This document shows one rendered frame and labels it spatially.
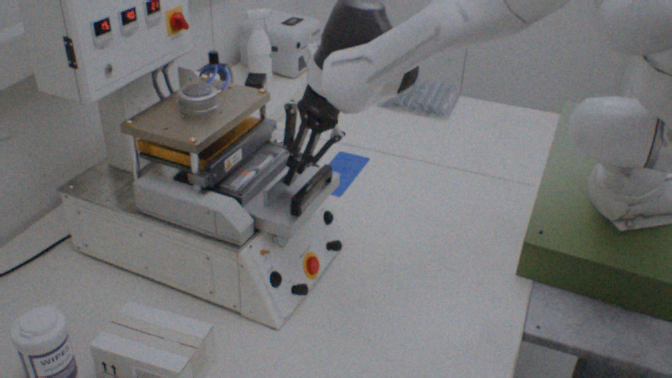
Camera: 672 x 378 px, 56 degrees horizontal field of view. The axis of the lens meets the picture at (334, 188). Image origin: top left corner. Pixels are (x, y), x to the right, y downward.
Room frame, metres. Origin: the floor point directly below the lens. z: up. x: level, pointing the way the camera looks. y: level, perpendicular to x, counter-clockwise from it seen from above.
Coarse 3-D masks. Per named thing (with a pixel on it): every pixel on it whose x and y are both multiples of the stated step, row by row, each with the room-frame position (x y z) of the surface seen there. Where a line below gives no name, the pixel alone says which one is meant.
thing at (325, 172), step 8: (320, 168) 1.11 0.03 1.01; (328, 168) 1.12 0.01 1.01; (312, 176) 1.08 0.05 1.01; (320, 176) 1.08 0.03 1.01; (328, 176) 1.11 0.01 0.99; (312, 184) 1.05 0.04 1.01; (320, 184) 1.08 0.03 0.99; (304, 192) 1.02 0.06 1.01; (312, 192) 1.05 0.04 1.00; (296, 200) 1.00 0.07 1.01; (304, 200) 1.01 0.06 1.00; (296, 208) 1.00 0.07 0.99
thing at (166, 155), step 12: (252, 120) 1.22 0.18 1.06; (228, 132) 1.16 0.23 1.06; (240, 132) 1.17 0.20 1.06; (144, 144) 1.11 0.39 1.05; (156, 144) 1.10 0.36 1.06; (216, 144) 1.11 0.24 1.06; (228, 144) 1.12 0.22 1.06; (144, 156) 1.11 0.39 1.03; (156, 156) 1.10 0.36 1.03; (168, 156) 1.09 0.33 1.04; (180, 156) 1.07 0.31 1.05; (204, 156) 1.06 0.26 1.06; (180, 168) 1.07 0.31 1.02
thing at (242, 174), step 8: (264, 144) 1.22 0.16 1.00; (256, 152) 1.18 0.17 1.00; (264, 152) 1.18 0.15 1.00; (272, 152) 1.18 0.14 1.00; (280, 152) 1.18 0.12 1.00; (248, 160) 1.15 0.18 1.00; (256, 160) 1.15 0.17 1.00; (264, 160) 1.15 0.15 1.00; (240, 168) 1.11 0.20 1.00; (248, 168) 1.11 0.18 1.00; (256, 168) 1.12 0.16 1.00; (232, 176) 1.08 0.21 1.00; (240, 176) 1.08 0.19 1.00; (248, 176) 1.08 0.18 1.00; (224, 184) 1.05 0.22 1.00; (232, 184) 1.05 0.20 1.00; (240, 184) 1.05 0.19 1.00
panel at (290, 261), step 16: (320, 208) 1.18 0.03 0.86; (304, 224) 1.12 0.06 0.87; (320, 224) 1.16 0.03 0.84; (336, 224) 1.20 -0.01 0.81; (256, 240) 0.98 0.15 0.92; (272, 240) 1.02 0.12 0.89; (288, 240) 1.05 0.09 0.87; (304, 240) 1.09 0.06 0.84; (320, 240) 1.13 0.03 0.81; (256, 256) 0.96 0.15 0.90; (272, 256) 0.99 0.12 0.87; (288, 256) 1.03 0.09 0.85; (304, 256) 1.06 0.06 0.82; (320, 256) 1.10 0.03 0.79; (272, 272) 0.97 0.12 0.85; (288, 272) 1.01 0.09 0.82; (304, 272) 1.04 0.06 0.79; (320, 272) 1.08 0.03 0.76; (272, 288) 0.95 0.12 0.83; (288, 288) 0.98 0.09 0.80; (288, 304) 0.96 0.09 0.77
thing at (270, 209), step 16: (304, 176) 1.14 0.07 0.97; (336, 176) 1.15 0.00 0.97; (272, 192) 1.04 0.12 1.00; (288, 192) 1.08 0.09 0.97; (320, 192) 1.09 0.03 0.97; (256, 208) 1.02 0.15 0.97; (272, 208) 1.02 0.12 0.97; (288, 208) 1.02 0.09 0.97; (304, 208) 1.03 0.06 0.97; (256, 224) 0.99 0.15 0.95; (272, 224) 0.98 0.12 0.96; (288, 224) 0.97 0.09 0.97
